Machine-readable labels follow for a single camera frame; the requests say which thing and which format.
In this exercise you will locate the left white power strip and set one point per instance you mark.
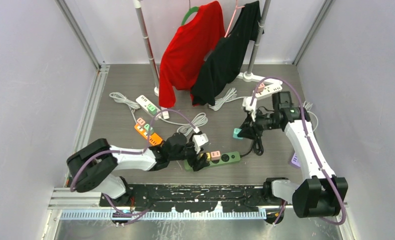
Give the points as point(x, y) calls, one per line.
point(143, 102)

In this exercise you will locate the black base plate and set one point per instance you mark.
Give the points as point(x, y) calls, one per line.
point(191, 198)

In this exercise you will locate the teal plug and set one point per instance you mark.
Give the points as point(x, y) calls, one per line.
point(236, 132)

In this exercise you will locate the clothes rack left pole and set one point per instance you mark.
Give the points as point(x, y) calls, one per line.
point(147, 43)

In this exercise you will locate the pink plug on orange strip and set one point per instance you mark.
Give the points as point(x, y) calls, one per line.
point(141, 122)

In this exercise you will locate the purple power strip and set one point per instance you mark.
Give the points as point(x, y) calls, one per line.
point(294, 162)

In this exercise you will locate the red shirt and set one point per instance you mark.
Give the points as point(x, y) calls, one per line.
point(183, 58)

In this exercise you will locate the green power strip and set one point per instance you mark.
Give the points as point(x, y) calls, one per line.
point(225, 159)

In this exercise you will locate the clothes rack right pole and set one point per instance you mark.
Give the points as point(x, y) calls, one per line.
point(248, 76)

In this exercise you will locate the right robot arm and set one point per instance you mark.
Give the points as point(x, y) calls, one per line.
point(321, 193)

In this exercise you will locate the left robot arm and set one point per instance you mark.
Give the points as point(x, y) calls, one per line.
point(92, 167)

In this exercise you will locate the clothes rack pole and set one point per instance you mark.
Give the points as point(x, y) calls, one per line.
point(248, 76)
point(147, 43)

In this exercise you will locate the pink hanger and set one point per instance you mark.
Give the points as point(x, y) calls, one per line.
point(235, 15)

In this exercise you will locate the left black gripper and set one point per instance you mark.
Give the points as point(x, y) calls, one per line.
point(202, 162)

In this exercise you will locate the pink plug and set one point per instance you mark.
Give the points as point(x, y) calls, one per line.
point(260, 88)
point(141, 122)
point(215, 156)

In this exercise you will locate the white power strip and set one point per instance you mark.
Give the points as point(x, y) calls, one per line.
point(268, 91)
point(143, 102)

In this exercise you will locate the green hanger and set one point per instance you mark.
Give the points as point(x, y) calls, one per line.
point(190, 11)

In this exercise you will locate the black shirt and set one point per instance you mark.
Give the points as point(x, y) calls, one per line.
point(223, 65)

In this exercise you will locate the green plug on white strip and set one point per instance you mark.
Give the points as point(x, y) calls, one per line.
point(152, 109)

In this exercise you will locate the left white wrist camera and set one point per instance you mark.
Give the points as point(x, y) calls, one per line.
point(199, 140)

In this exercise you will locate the pink plug on white strip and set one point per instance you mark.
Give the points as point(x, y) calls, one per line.
point(260, 88)

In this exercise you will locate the right white power strip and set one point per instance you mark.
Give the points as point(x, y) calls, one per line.
point(268, 91)

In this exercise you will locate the orange power strip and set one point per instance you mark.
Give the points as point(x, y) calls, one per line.
point(153, 139)

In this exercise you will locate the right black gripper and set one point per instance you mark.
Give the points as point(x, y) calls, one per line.
point(250, 129)

